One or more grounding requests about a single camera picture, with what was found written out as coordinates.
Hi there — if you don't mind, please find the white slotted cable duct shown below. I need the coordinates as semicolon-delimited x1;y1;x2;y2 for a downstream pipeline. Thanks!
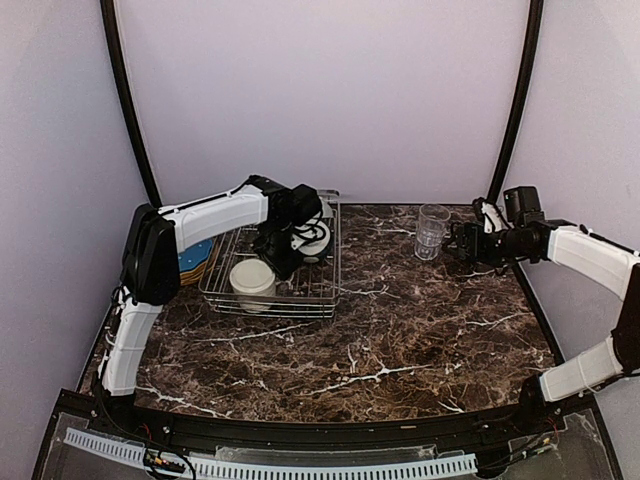
64;427;478;479

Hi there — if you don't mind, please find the cream ribbed cup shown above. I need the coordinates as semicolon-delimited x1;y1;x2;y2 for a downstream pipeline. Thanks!
229;258;276;313

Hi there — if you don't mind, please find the yellow dotted scalloped plate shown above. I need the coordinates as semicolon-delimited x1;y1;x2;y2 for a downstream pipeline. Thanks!
180;249;219;287

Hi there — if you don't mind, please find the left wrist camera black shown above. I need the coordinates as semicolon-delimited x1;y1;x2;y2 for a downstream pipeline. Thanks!
291;184;322;226

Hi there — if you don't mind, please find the black frame post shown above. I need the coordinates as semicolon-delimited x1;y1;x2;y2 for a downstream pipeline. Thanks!
488;0;544;202
99;0;162;207

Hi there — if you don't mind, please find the wire metal dish rack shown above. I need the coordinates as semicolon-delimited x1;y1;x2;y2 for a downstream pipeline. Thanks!
199;190;341;319

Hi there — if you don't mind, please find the pale green bowl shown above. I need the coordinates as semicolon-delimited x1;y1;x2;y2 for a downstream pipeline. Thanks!
320;197;334;219

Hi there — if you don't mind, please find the right black frame post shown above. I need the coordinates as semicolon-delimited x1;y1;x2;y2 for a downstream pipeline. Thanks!
488;0;544;202

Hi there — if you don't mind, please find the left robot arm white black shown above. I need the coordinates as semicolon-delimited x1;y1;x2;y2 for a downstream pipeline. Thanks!
92;175;323;436

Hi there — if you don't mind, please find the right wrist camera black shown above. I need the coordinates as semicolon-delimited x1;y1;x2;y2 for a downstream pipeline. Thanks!
503;186;544;227

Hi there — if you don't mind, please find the blue dotted plate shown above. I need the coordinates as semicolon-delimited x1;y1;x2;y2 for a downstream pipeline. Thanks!
178;239;214;274

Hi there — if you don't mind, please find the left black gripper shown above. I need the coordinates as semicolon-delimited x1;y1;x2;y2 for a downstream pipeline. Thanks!
255;220;305;280

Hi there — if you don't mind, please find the clear glass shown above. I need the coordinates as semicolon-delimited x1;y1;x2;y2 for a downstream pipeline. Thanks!
414;204;450;261

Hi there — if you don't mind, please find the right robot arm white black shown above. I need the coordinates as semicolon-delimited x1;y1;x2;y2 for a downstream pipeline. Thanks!
443;220;639;434

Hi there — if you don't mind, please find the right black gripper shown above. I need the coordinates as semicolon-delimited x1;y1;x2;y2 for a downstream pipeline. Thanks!
442;224;530;267

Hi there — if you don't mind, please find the left black frame post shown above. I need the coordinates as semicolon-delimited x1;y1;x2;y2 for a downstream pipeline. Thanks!
99;0;162;207

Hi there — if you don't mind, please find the white saucer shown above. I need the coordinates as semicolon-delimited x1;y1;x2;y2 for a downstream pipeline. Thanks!
291;219;332;264

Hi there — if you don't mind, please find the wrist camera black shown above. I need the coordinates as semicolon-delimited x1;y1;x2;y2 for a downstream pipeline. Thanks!
503;186;544;227
291;184;322;226

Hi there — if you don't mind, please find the white right gripper bracket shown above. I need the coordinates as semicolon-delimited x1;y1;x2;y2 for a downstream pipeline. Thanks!
472;197;509;234

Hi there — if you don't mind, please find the black front rail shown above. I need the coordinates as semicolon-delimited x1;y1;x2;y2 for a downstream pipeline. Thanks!
54;390;565;451

